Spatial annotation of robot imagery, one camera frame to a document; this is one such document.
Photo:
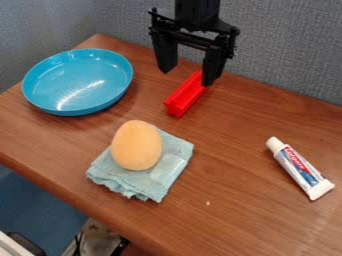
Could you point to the red plastic block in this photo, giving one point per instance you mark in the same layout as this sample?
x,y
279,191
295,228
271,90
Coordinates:
x,y
185,96

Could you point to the orange egg-shaped sponge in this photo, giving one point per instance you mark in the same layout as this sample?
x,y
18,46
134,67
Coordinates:
x,y
137,145

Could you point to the light blue folded cloth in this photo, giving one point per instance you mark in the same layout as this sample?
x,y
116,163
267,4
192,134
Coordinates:
x,y
136,183

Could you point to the clear small plastic bottle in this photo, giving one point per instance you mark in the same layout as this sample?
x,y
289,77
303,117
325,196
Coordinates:
x,y
168,169

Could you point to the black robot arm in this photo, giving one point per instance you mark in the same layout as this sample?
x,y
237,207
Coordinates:
x,y
193,25

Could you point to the grey stand under table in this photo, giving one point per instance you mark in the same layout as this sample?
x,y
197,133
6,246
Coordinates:
x,y
97,240

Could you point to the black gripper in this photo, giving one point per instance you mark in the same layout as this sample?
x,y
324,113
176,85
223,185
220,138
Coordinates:
x,y
196,27

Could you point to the blue plastic plate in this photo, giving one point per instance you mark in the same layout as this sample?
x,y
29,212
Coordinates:
x,y
78,82

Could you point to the white toothpaste tube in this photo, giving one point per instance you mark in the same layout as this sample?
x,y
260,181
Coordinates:
x,y
305,174

